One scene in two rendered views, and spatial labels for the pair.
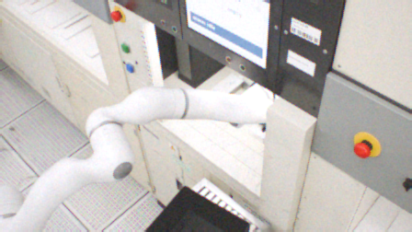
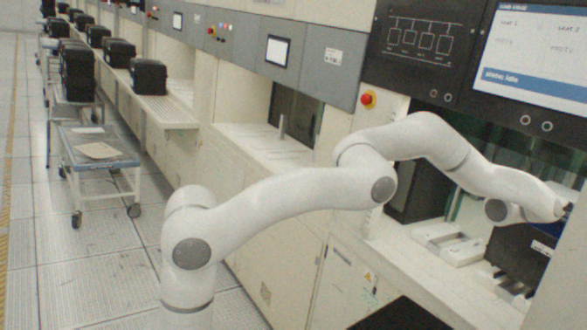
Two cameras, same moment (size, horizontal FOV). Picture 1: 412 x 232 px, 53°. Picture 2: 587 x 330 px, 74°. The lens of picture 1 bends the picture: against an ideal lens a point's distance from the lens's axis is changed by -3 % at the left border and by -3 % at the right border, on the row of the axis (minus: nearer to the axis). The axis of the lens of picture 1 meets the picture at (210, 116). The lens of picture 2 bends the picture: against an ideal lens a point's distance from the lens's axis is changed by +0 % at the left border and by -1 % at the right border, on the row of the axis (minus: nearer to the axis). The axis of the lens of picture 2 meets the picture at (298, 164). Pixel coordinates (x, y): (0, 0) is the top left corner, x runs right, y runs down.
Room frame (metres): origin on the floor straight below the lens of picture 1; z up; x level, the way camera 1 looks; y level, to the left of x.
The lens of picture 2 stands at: (-0.08, 0.32, 1.56)
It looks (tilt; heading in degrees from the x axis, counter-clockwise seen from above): 20 degrees down; 8
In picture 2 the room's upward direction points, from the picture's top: 9 degrees clockwise
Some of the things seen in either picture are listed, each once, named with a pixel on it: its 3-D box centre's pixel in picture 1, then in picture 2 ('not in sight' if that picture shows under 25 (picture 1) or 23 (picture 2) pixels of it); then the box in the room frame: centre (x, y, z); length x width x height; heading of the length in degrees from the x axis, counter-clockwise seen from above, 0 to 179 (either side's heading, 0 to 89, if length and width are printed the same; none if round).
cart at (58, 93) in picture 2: not in sight; (78, 112); (3.70, 3.38, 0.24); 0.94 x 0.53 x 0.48; 44
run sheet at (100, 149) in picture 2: not in sight; (98, 149); (2.33, 2.11, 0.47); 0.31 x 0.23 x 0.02; 65
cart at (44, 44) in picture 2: not in sight; (61, 72); (4.70, 4.42, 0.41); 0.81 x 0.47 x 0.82; 44
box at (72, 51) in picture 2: not in sight; (79, 60); (3.47, 3.16, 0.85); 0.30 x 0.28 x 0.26; 43
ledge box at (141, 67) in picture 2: not in sight; (147, 76); (2.97, 2.12, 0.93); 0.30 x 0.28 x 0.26; 41
